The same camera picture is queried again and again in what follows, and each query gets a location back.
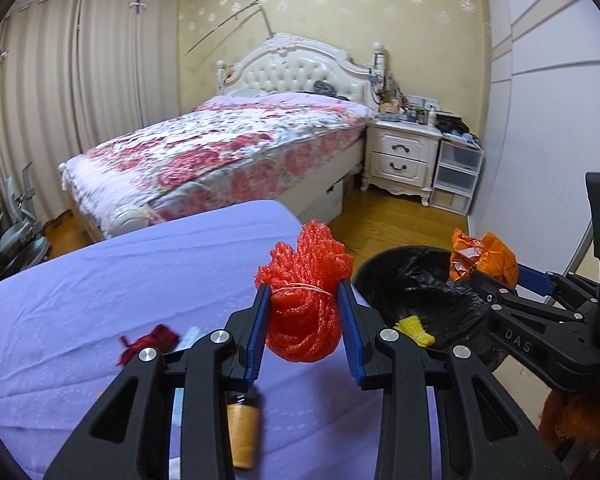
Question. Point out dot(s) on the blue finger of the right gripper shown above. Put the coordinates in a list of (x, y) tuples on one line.
[(534, 281)]

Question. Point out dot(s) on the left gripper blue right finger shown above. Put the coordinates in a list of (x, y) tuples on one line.
[(353, 331)]

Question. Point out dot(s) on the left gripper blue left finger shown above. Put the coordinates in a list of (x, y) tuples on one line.
[(256, 331)]

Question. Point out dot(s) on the red foam fruit net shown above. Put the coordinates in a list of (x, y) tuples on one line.
[(304, 279)]

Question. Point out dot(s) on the orange plastic wrapper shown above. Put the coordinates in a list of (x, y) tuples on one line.
[(488, 255)]

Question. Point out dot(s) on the light blue sachet stick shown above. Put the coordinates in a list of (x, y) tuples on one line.
[(189, 339)]

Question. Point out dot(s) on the dark red ribbon bundle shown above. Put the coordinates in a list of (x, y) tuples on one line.
[(161, 338)]

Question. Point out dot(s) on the black lined trash bin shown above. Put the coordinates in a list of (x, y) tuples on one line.
[(414, 280)]

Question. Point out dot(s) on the yellow foam net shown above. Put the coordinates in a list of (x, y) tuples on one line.
[(413, 328)]

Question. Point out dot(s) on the white under-bed storage box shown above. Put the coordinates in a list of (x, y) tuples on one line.
[(308, 201)]

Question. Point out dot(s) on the clear plastic drawer unit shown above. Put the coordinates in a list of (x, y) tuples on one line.
[(457, 174)]

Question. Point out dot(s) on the white two-drawer nightstand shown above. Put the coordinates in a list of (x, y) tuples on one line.
[(401, 158)]

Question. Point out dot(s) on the white bed with floral quilt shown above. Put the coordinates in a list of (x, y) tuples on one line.
[(294, 109)]

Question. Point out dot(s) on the nightstand clutter bottles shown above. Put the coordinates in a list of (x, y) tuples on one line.
[(396, 106)]

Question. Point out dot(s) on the beige pleated curtain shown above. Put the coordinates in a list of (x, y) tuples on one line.
[(76, 73)]

